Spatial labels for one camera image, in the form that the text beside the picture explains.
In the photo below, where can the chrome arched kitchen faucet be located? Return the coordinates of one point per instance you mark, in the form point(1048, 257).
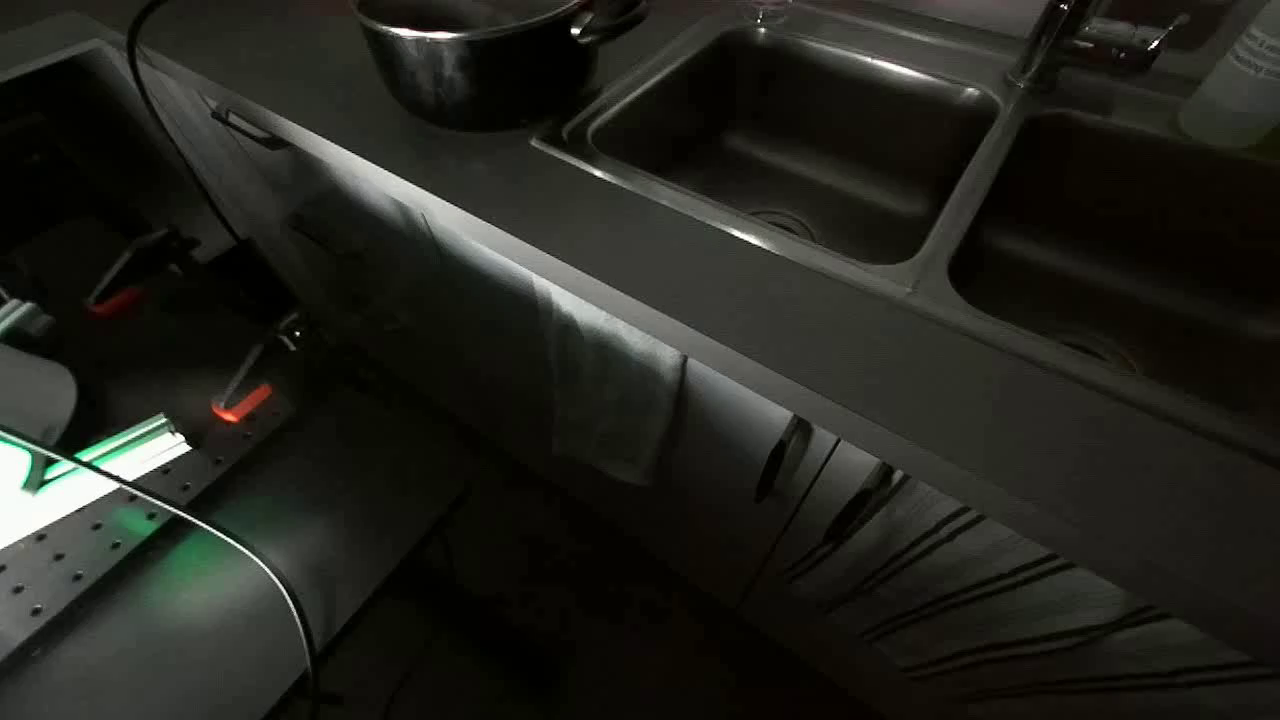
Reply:
point(1064, 41)

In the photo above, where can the glass pot lid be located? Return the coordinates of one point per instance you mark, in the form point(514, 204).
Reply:
point(465, 13)

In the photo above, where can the dark metal cooking pot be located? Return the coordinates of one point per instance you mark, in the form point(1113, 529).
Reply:
point(465, 75)

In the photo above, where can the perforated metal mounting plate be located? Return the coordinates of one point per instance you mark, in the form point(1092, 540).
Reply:
point(92, 532)

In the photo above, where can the steel double kitchen sink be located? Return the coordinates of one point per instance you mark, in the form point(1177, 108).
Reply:
point(802, 147)

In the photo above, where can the grey hanging dish towel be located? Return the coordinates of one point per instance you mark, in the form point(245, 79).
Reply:
point(587, 384)

